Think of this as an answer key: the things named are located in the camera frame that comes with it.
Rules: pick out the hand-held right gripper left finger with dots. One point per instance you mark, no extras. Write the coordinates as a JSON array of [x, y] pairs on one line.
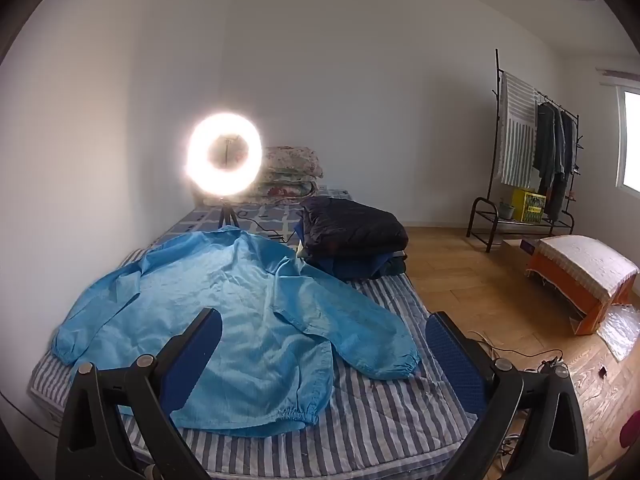
[[200, 355]]

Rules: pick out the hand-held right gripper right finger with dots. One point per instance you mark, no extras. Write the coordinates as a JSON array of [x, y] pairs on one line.
[[452, 360]]

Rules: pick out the light blue jacket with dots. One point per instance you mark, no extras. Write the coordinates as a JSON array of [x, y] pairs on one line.
[[250, 300]]

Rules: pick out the black clothes rack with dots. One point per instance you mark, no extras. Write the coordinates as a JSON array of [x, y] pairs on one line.
[[497, 110]]

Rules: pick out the striped bed mattress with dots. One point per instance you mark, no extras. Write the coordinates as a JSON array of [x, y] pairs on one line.
[[390, 410]]

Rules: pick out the cardboard box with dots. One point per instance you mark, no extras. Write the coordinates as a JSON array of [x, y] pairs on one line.
[[515, 257]]

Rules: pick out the black tripod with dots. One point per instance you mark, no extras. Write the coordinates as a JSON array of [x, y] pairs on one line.
[[226, 212]]

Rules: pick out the small plant pot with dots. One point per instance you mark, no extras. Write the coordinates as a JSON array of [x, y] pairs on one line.
[[506, 211]]

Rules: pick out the blue checked bedsheet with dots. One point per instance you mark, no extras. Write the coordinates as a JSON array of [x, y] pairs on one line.
[[270, 212]]

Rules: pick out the orange stool with white cover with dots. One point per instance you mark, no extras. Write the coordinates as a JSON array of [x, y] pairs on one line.
[[580, 265]]

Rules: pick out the navy puffer jacket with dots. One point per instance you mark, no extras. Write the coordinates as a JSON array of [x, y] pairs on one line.
[[350, 230]]

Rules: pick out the yellow crate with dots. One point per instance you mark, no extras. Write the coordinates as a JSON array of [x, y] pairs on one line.
[[530, 207]]

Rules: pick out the clear plastic wrap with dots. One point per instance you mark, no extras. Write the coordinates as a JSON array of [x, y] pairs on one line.
[[622, 330]]

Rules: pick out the dark green hanging shirt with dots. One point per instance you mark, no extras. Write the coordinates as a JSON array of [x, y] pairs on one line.
[[545, 140]]

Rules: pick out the striped hanging towel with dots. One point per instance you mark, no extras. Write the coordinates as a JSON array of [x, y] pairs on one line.
[[517, 130]]

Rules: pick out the dark grey hanging garment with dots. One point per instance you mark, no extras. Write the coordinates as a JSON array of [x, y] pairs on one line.
[[567, 150]]

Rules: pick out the window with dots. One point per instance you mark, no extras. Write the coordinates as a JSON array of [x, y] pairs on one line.
[[632, 135]]

